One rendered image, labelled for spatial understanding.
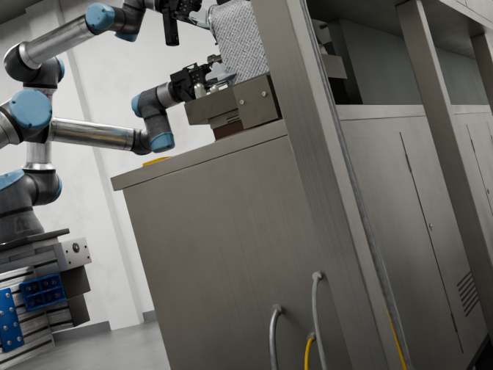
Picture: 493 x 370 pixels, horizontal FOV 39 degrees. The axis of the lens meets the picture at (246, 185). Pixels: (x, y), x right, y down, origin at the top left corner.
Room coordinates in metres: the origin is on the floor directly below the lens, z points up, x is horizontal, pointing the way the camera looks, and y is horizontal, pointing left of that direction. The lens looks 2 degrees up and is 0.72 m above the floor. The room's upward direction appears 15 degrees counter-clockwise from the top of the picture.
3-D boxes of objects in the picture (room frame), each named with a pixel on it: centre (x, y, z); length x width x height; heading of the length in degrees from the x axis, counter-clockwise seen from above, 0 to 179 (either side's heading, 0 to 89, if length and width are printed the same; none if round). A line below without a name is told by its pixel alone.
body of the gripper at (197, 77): (2.07, 0.07, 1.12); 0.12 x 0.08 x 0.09; 61
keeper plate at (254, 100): (1.74, -0.08, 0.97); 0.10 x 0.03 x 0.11; 61
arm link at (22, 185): (2.35, 0.76, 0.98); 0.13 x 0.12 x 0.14; 155
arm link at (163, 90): (2.11, 0.14, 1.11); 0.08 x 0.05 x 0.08; 151
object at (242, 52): (1.96, -0.13, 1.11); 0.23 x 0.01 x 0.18; 61
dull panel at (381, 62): (2.84, -0.88, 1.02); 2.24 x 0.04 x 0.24; 151
